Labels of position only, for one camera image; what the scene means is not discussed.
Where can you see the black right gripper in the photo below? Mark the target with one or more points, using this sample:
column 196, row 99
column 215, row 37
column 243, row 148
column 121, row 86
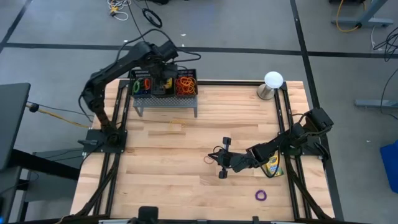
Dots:
column 231, row 160

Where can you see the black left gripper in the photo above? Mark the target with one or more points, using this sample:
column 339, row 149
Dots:
column 163, row 74

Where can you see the black slotted plastic bin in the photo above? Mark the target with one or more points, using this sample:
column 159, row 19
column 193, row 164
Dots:
column 163, row 96
column 141, row 73
column 186, row 72

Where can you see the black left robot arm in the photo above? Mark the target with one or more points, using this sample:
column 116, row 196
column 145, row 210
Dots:
column 102, row 77

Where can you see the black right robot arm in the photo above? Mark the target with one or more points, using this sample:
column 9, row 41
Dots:
column 280, row 143

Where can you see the dark grey desk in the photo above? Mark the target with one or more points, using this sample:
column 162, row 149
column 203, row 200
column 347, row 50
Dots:
column 12, row 118

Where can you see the grey perforated metal shelf riser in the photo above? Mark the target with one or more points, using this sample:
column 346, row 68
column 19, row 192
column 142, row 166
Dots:
column 168, row 102

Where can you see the black rounded object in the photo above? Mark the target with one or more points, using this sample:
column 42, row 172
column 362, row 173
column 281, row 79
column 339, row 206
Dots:
column 148, row 214

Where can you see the silver aluminium bar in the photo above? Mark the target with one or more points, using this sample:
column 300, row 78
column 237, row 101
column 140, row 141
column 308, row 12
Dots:
column 287, row 222
column 115, row 221

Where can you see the yellow rod with black knob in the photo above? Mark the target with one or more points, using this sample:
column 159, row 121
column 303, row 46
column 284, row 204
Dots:
column 33, row 107

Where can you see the grey metal floor bar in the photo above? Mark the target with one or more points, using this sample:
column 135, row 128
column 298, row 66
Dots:
column 376, row 103

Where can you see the blue plastic bin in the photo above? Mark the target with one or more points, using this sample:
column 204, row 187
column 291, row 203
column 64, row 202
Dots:
column 390, row 168

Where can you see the grey metal table base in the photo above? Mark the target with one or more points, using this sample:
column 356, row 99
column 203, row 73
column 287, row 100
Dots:
column 360, row 21

